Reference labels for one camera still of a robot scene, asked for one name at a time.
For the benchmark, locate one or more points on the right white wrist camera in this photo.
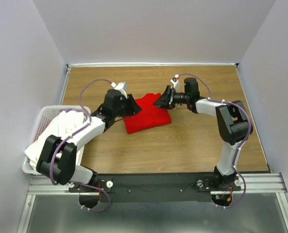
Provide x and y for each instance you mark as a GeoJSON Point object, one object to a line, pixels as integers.
{"type": "Point", "coordinates": [175, 82]}

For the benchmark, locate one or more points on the white laundry basket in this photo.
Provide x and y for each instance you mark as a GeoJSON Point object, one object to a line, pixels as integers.
{"type": "Point", "coordinates": [44, 116]}

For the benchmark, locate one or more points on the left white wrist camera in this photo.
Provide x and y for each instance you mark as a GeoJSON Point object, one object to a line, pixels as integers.
{"type": "Point", "coordinates": [122, 87]}

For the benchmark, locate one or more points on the white t shirt in basket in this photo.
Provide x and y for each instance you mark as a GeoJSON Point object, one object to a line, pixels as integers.
{"type": "Point", "coordinates": [61, 128]}

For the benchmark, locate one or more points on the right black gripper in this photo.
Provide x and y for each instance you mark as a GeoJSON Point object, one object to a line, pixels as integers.
{"type": "Point", "coordinates": [163, 101]}

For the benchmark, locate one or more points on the red t shirt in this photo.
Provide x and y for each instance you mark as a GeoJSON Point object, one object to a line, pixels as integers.
{"type": "Point", "coordinates": [149, 117]}

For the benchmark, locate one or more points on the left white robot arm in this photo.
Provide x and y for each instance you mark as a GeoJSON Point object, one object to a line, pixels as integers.
{"type": "Point", "coordinates": [58, 156]}

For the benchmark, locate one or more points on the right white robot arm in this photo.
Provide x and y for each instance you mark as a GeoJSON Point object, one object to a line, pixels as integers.
{"type": "Point", "coordinates": [233, 122]}

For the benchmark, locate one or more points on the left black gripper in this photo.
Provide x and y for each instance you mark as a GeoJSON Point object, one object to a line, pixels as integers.
{"type": "Point", "coordinates": [134, 107]}

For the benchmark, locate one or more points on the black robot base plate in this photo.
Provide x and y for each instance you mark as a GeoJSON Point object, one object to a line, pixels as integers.
{"type": "Point", "coordinates": [160, 187]}

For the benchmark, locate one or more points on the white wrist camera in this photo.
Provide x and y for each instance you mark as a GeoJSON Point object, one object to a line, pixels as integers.
{"type": "Point", "coordinates": [175, 82]}
{"type": "Point", "coordinates": [122, 87]}

